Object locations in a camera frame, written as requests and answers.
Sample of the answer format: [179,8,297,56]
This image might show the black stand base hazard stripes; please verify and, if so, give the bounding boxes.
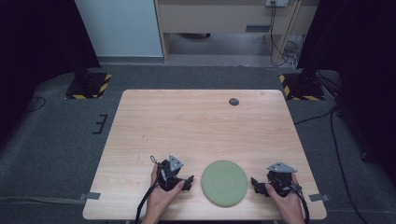
[64,72,113,100]
[278,73,326,102]

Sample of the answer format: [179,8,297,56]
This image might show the black curtain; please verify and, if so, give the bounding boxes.
[0,0,102,143]
[296,0,396,186]

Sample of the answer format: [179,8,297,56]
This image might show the person's right hand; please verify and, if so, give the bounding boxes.
[264,172,305,219]

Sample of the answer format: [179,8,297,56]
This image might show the person's left hand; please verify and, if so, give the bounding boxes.
[146,163,187,217]

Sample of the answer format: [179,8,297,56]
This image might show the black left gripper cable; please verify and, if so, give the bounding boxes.
[134,155,161,224]

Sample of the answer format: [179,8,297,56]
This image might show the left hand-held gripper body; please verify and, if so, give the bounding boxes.
[156,154,188,192]

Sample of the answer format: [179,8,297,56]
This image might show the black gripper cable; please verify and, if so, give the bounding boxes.
[291,182,311,224]
[134,155,161,224]

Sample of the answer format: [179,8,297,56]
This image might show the green round plate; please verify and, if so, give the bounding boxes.
[200,160,249,208]

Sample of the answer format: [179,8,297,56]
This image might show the grey power strip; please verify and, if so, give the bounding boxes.
[264,0,290,8]

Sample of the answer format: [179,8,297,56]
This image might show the grey floor cable cover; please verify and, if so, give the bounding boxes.
[0,195,87,205]

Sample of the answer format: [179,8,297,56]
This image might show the light wooden cabinet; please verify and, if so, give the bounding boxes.
[154,0,320,65]

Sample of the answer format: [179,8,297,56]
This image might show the white cable bundle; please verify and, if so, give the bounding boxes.
[283,35,305,73]

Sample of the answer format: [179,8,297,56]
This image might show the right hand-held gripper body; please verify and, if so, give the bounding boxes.
[265,161,302,198]

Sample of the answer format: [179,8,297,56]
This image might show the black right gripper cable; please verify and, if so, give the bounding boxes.
[291,182,311,224]

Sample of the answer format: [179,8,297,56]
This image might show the white panel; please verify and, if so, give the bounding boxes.
[74,0,164,58]

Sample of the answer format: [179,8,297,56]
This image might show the black power cable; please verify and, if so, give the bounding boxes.
[268,1,293,67]

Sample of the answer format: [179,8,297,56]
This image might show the grey tape strip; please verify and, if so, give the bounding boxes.
[308,192,332,203]
[78,191,102,202]

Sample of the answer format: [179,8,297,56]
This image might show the thin black floor cable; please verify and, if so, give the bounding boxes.
[23,95,47,114]

